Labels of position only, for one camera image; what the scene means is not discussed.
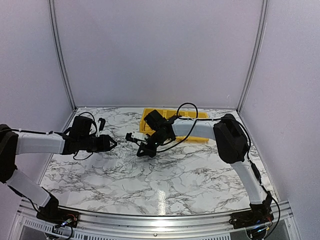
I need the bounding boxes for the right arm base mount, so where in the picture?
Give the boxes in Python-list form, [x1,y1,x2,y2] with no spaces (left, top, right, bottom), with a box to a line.
[228,208,274,229]

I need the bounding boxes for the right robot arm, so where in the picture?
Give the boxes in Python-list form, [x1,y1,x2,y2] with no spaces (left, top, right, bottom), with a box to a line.
[132,110,272,224]

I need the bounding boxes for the yellow bin middle compartment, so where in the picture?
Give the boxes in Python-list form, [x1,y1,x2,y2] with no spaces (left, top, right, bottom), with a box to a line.
[163,109,190,142]

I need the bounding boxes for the yellow bin left compartment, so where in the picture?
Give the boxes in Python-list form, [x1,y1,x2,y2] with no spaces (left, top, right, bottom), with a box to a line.
[139,108,166,135]

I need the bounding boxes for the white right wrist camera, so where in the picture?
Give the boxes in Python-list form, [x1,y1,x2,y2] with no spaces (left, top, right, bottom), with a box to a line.
[125,132,150,143]

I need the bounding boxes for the aluminium front rail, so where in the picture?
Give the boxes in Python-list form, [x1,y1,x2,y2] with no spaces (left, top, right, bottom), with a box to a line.
[9,197,303,240]

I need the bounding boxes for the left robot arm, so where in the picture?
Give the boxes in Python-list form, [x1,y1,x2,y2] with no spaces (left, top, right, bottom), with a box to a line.
[0,115,117,223]

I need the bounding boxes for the aluminium frame left rear post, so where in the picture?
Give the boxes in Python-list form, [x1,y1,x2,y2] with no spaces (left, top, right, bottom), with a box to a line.
[47,0,77,111]

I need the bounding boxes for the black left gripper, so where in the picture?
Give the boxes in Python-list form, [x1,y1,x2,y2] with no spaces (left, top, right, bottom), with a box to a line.
[79,134,117,153]

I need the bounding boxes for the white cable bundle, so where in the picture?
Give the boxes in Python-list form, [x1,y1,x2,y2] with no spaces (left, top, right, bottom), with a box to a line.
[109,139,151,176]

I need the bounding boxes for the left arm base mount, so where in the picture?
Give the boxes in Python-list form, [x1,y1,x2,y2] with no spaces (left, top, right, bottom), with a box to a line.
[36,207,80,228]

